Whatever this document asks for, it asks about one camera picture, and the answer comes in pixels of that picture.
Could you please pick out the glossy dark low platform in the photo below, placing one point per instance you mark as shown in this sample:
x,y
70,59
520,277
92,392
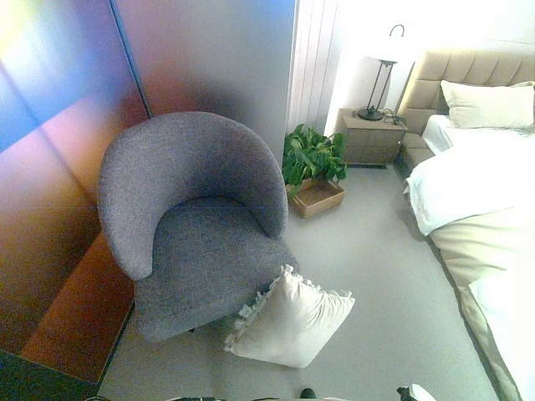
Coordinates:
x,y
79,309

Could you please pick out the green leafy potted plant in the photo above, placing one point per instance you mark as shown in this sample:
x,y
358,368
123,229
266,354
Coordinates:
x,y
309,154

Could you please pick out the dark metal table lamp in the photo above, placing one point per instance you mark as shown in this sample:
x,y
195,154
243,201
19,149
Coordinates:
x,y
370,113

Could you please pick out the beige wooden nightstand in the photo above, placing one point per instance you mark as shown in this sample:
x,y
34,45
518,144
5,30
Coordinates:
x,y
368,142

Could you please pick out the shallow wooden planter box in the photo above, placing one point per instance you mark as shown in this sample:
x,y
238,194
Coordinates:
x,y
322,201

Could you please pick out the grey fabric tub armchair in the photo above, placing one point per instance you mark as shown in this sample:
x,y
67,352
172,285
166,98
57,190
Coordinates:
x,y
188,167

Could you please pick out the beige upholstered bed frame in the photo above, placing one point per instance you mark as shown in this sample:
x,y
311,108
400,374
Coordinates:
x,y
460,67

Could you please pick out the cream bed pillow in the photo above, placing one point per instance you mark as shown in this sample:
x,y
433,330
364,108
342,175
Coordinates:
x,y
489,104

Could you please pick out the beige bedspread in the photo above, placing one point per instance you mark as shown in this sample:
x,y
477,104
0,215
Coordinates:
x,y
472,246

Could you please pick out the white duvet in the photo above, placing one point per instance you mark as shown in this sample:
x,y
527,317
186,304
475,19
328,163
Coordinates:
x,y
468,184

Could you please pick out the white fringed throw pillow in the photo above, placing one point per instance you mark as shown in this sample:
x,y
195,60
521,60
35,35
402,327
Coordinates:
x,y
288,326

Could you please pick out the black left robot foot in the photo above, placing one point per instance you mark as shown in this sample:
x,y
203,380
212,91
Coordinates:
x,y
308,394

